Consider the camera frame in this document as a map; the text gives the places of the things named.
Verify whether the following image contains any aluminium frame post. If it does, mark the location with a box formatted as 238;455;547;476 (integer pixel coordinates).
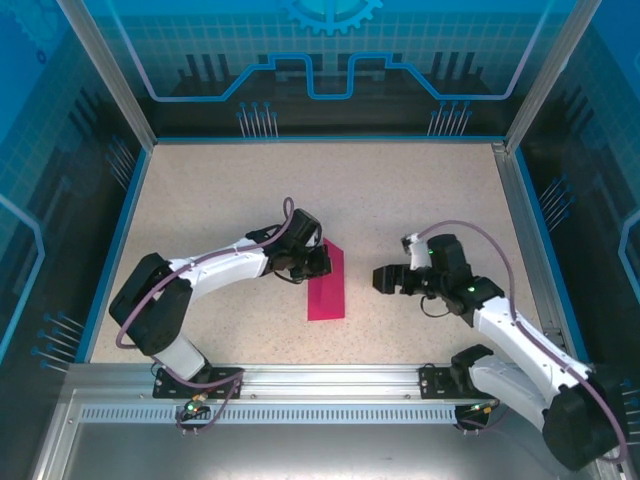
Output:
56;0;157;149
503;0;604;151

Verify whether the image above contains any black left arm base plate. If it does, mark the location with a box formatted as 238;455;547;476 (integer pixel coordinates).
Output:
153;366;246;400

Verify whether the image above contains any slotted metal cable duct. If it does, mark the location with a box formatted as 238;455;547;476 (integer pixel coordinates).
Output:
78;405;464;426

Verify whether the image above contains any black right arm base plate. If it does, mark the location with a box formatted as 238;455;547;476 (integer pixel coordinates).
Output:
418;364;501;400

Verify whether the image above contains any pink paper sheet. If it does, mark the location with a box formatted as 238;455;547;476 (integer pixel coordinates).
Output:
306;237;347;322

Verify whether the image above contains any thin black right gripper wire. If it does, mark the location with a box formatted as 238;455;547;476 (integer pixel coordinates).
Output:
420;294;451;319

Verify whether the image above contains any aluminium side rail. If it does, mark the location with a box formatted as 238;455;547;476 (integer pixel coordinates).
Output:
492;142;574;364

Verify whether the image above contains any cable connector with green light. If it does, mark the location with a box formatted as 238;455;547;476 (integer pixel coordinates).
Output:
182;393;209;417
467;398;502;416

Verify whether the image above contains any metal tray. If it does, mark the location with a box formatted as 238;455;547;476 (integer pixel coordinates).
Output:
29;389;631;480

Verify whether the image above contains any aluminium mounting rail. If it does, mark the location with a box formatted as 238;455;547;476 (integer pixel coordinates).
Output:
64;363;599;401

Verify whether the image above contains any blue table border strip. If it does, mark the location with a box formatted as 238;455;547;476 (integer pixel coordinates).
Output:
149;134;509;146
512;147;592;365
74;146;153;365

